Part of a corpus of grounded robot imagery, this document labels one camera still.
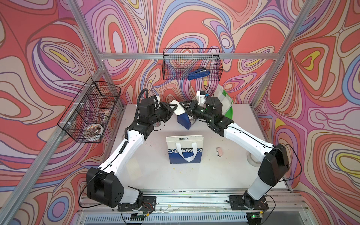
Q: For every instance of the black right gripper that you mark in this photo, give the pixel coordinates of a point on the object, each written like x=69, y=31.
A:
x=191, y=106

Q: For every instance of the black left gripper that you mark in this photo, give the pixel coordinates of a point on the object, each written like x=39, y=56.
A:
x=163, y=107

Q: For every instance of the blue white paper bag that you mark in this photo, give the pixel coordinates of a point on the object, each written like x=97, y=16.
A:
x=182, y=117

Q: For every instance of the green white paper bag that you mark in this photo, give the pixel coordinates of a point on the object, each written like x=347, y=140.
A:
x=226, y=101

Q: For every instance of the dark blue paper bag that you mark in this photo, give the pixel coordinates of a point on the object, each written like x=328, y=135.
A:
x=185, y=149

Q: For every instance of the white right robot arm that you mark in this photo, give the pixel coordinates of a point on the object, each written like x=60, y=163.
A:
x=273, y=159

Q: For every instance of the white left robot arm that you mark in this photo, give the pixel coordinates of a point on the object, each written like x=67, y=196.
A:
x=103, y=184

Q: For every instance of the blue stapler in basket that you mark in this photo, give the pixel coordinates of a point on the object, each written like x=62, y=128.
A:
x=199, y=73

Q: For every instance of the white tape roll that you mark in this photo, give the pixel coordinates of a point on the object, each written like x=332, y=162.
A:
x=251, y=161

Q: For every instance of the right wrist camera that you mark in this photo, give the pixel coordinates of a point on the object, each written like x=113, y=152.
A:
x=201, y=97

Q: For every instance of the black wire basket back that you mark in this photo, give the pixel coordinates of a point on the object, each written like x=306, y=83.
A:
x=179, y=62

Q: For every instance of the black wire basket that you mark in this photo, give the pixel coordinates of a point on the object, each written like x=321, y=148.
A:
x=179, y=62
x=93, y=104

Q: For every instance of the black wire basket left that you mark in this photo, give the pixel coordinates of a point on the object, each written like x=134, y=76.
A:
x=93, y=104

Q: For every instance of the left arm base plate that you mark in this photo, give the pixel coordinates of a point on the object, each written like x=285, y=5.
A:
x=144, y=204

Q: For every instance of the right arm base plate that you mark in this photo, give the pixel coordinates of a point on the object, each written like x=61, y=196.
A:
x=240, y=203

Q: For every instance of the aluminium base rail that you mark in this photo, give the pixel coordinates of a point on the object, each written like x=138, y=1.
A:
x=204, y=207

